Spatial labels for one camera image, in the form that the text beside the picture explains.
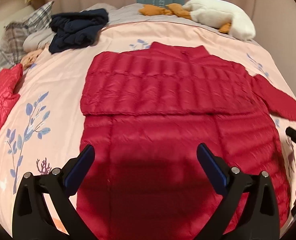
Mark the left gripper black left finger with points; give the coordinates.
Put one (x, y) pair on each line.
(31, 217)

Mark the navy blue garment pile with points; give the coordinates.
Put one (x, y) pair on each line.
(75, 30)

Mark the grey plaid pillow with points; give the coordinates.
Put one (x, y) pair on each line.
(16, 32)

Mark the orange small plush toy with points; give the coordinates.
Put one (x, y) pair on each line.
(30, 58)

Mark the pink printed duvet cover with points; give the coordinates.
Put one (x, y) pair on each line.
(44, 128)

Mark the grey blanket roll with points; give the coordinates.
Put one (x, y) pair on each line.
(38, 40)

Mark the white plush goose toy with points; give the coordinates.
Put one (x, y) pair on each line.
(222, 15)

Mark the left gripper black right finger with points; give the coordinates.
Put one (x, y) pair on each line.
(260, 216)

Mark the light red down jacket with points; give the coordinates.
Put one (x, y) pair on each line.
(8, 81)

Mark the dark red down jacket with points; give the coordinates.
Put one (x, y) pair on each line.
(146, 112)

